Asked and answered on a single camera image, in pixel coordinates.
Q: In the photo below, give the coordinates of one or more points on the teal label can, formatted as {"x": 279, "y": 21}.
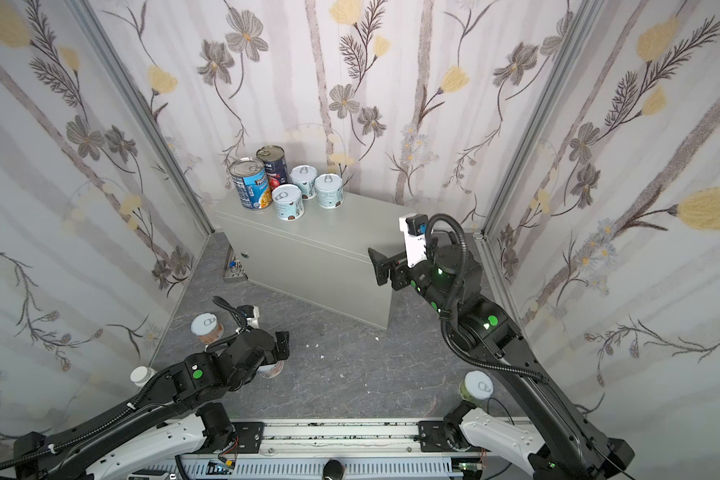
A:
{"x": 288, "y": 202}

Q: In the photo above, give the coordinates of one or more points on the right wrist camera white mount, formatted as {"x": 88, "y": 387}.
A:
{"x": 414, "y": 228}

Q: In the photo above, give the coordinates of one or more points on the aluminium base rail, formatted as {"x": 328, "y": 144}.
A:
{"x": 336, "y": 447}

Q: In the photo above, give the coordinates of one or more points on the green label can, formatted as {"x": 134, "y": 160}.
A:
{"x": 304, "y": 176}

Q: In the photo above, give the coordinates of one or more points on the white pill bottle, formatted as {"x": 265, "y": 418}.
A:
{"x": 141, "y": 375}

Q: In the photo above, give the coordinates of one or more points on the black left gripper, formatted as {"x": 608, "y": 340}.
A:
{"x": 280, "y": 346}

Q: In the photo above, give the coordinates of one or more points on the grey metal cabinet box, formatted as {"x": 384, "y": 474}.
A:
{"x": 322, "y": 257}

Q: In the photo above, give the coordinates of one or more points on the aluminium corner frame left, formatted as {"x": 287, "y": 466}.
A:
{"x": 84, "y": 15}

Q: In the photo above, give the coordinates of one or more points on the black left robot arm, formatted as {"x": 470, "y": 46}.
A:
{"x": 178, "y": 411}

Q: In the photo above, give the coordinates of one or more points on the blue label tall can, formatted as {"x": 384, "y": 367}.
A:
{"x": 251, "y": 182}

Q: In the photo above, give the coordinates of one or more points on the dark chopped tomatoes can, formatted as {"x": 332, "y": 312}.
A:
{"x": 274, "y": 161}

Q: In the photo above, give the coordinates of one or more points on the orange label can by arm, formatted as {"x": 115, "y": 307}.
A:
{"x": 207, "y": 328}

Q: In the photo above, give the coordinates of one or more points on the aluminium corner frame right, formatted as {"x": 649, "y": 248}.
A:
{"x": 568, "y": 55}

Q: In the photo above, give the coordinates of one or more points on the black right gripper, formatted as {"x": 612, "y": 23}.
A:
{"x": 396, "y": 267}

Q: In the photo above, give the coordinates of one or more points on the lime label can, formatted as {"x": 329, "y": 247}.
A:
{"x": 476, "y": 387}

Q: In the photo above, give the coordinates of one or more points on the aluminium corner frame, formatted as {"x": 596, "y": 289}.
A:
{"x": 84, "y": 15}
{"x": 568, "y": 55}

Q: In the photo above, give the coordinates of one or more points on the red label can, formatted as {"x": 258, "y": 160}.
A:
{"x": 270, "y": 371}

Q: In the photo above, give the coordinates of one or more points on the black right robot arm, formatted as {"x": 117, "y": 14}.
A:
{"x": 559, "y": 442}

